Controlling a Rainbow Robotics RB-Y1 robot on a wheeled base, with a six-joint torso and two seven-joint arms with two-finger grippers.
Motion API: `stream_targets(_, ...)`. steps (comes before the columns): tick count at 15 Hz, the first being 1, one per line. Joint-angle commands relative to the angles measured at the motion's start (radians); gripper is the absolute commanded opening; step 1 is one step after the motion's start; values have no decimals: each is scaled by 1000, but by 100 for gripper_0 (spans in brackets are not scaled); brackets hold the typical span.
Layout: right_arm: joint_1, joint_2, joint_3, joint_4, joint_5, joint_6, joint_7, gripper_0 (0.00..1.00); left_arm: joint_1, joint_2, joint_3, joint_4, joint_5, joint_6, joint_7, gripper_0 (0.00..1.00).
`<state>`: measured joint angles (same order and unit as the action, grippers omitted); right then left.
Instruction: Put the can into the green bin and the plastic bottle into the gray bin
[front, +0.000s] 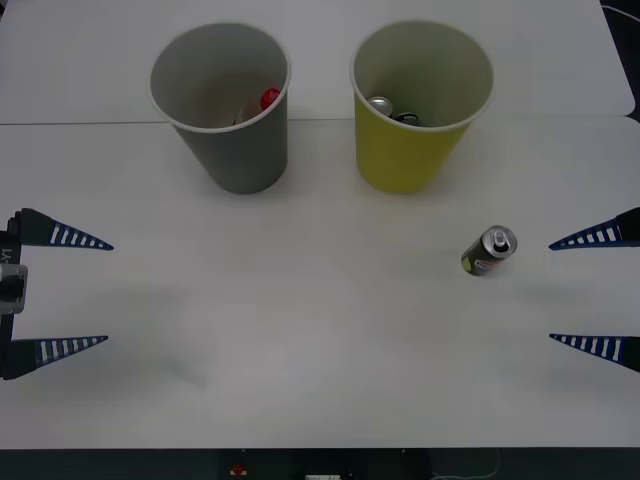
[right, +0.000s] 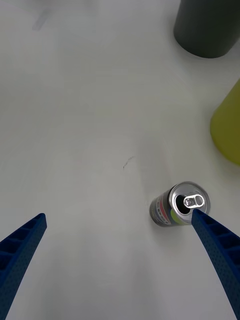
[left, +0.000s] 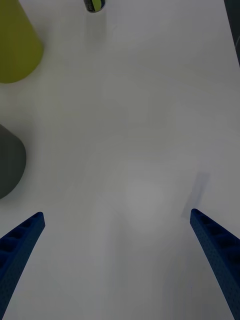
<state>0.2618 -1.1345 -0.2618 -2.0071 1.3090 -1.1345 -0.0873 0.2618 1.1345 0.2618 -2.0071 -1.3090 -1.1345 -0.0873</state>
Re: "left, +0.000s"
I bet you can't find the black drink can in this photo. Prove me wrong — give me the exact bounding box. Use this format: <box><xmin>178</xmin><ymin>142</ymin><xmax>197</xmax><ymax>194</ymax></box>
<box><xmin>83</xmin><ymin>0</ymin><xmax>106</xmax><ymax>13</ymax></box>

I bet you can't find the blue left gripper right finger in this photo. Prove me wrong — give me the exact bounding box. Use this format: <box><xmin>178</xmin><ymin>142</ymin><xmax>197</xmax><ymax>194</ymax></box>
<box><xmin>189</xmin><ymin>208</ymin><xmax>240</xmax><ymax>320</ymax></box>

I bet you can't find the grey plastic bin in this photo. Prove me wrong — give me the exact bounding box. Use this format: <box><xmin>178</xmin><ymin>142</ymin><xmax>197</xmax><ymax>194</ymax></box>
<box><xmin>0</xmin><ymin>124</ymin><xmax>27</xmax><ymax>200</ymax></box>

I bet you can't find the yellow-green plastic bin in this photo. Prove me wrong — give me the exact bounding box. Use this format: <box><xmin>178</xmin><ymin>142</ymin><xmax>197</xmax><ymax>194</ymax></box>
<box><xmin>0</xmin><ymin>0</ymin><xmax>45</xmax><ymax>84</ymax></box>

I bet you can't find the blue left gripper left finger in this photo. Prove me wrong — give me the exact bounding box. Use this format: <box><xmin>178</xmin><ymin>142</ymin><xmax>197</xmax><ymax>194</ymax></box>
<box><xmin>0</xmin><ymin>211</ymin><xmax>46</xmax><ymax>320</ymax></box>

